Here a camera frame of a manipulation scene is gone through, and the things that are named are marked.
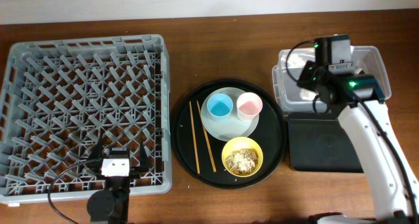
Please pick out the light blue plastic cup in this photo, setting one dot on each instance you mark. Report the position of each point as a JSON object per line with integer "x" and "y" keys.
{"x": 220, "y": 107}

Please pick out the yellow bowl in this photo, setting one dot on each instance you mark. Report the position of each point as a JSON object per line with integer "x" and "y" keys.
{"x": 238, "y": 143}

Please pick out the grey dishwasher rack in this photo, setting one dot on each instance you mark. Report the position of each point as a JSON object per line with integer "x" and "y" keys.
{"x": 58, "y": 97}

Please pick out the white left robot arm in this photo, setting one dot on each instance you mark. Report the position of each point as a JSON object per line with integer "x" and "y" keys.
{"x": 110, "y": 204}

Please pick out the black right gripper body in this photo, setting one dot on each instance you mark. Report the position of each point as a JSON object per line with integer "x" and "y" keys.
{"x": 306, "y": 78}

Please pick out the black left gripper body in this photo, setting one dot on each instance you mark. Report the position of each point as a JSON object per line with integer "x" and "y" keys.
{"x": 137, "y": 168}

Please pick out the clear plastic bin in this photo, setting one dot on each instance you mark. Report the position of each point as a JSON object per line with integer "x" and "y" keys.
{"x": 292, "y": 98}

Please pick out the black rectangular tray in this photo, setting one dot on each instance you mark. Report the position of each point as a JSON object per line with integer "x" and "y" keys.
{"x": 317, "y": 143}

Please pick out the food scraps pile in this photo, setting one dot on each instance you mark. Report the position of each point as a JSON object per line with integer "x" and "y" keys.
{"x": 242, "y": 162}

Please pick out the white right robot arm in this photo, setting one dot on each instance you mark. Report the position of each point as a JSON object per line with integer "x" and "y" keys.
{"x": 362, "y": 113}

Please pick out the pink plastic cup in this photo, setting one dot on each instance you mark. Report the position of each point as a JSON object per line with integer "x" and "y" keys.
{"x": 249, "y": 105}

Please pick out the white round plate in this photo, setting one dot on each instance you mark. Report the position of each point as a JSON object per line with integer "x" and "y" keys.
{"x": 233, "y": 127}

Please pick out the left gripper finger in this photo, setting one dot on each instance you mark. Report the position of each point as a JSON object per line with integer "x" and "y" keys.
{"x": 96, "y": 152}
{"x": 143, "y": 157}

